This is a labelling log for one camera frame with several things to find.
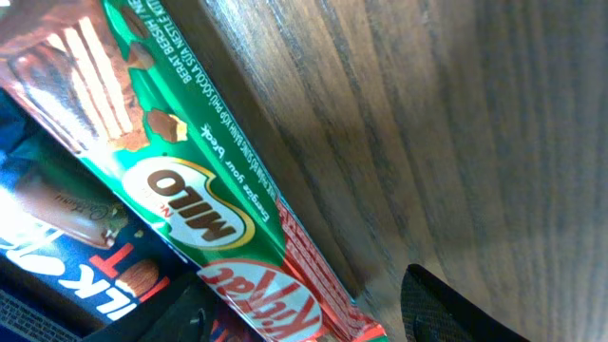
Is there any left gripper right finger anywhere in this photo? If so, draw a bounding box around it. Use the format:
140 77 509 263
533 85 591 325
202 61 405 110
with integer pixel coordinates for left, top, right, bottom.
401 264 526 342

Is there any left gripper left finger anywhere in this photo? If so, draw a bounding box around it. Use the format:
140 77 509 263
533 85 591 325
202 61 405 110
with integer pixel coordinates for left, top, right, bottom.
84 279 219 342

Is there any green red KitKat bar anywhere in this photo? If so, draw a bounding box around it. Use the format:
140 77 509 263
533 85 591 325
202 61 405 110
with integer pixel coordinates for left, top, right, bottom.
1 0 387 341

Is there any blue Dairy Milk bar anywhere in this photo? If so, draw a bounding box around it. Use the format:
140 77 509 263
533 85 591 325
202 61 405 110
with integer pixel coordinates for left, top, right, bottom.
0 87 267 342

